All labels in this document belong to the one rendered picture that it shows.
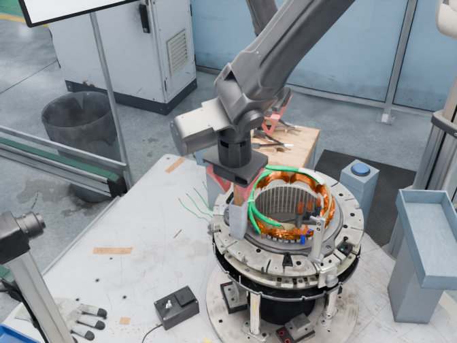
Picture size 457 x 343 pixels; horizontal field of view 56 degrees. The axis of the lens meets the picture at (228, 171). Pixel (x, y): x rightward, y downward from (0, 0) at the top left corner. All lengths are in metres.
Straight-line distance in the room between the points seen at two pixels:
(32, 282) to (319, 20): 0.48
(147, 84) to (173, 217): 2.02
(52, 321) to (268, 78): 0.46
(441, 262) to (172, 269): 0.68
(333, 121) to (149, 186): 2.02
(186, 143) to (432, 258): 0.60
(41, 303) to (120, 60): 2.81
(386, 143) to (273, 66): 2.62
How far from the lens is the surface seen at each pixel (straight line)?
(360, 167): 1.17
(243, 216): 0.85
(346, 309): 1.17
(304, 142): 1.20
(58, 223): 2.66
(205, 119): 0.65
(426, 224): 1.09
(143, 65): 3.24
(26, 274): 0.63
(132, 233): 1.37
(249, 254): 0.86
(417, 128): 3.36
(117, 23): 3.23
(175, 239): 1.33
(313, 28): 0.53
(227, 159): 0.72
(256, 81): 0.57
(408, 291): 1.10
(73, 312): 1.22
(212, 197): 1.35
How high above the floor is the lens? 1.76
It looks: 39 degrees down
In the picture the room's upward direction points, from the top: 2 degrees counter-clockwise
